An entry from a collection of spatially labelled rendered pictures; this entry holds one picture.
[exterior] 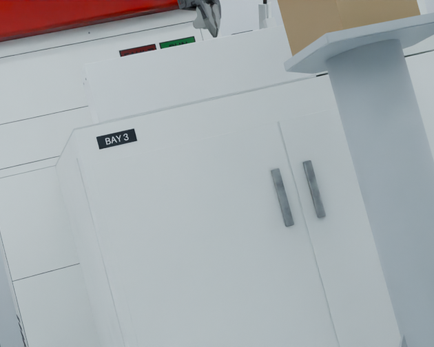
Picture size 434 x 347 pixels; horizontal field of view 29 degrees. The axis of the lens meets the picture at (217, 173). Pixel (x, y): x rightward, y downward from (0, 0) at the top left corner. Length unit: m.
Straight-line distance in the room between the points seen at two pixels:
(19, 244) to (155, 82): 0.77
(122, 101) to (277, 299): 0.59
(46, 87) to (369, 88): 1.17
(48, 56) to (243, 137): 0.83
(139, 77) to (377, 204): 0.63
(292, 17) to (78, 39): 0.98
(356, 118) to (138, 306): 0.64
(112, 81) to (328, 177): 0.57
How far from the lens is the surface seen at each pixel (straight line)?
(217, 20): 2.22
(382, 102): 1.68
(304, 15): 1.73
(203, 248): 1.91
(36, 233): 2.49
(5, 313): 3.97
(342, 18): 1.60
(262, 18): 2.38
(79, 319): 2.49
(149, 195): 1.89
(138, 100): 1.92
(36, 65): 2.56
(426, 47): 2.21
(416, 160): 1.69
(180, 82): 1.95
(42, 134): 2.52
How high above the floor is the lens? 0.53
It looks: 3 degrees up
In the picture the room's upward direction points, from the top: 15 degrees counter-clockwise
